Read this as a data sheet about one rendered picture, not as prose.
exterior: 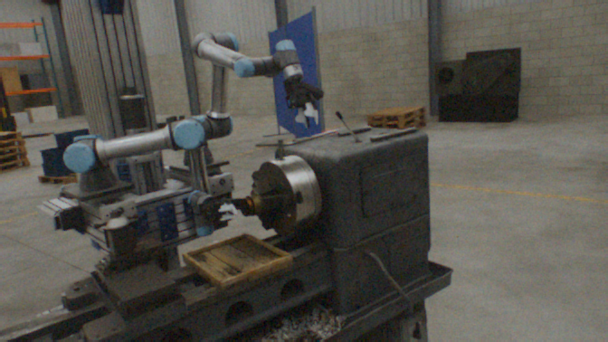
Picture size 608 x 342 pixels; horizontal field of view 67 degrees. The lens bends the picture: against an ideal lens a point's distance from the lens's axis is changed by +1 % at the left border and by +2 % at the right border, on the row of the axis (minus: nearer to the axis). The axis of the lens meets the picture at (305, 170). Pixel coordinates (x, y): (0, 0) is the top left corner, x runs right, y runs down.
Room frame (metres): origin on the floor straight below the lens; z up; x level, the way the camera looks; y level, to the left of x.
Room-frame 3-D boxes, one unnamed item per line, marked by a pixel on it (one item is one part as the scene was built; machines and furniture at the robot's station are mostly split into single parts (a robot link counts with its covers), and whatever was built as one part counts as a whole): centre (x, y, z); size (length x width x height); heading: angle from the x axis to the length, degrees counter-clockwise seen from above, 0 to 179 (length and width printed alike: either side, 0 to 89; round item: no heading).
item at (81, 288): (1.42, 0.66, 0.90); 0.47 x 0.30 x 0.06; 35
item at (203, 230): (1.90, 0.46, 0.97); 0.11 x 0.08 x 0.11; 10
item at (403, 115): (9.72, -2.06, 0.22); 1.25 x 0.86 x 0.44; 143
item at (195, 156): (2.01, 0.48, 1.18); 0.12 x 0.11 x 0.49; 100
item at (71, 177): (7.99, 3.92, 0.39); 1.20 x 0.80 x 0.79; 149
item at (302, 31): (8.66, 0.11, 1.18); 4.12 x 0.80 x 2.35; 12
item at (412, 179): (2.06, -0.22, 1.06); 0.59 x 0.48 x 0.39; 125
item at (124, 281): (1.46, 0.63, 0.95); 0.43 x 0.17 x 0.05; 35
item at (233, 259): (1.67, 0.30, 0.89); 0.36 x 0.30 x 0.04; 35
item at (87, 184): (1.94, 0.90, 1.21); 0.15 x 0.15 x 0.10
